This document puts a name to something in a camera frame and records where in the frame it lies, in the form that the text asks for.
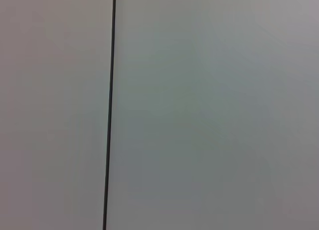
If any black vertical wall seam strip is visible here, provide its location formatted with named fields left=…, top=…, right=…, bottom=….
left=102, top=0, right=118, bottom=230

